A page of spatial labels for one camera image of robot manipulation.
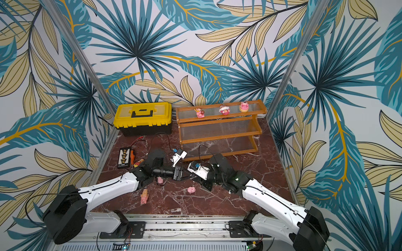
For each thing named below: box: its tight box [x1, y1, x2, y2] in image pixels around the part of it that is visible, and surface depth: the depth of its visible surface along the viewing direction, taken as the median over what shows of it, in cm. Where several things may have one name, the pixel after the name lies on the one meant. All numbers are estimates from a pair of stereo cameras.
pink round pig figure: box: [239, 101, 250, 113], surface depth 85 cm
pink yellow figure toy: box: [193, 107, 205, 119], surface depth 80 cm
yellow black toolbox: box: [113, 101, 173, 136], surface depth 100 cm
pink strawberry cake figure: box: [218, 104, 231, 116], surface depth 81 cm
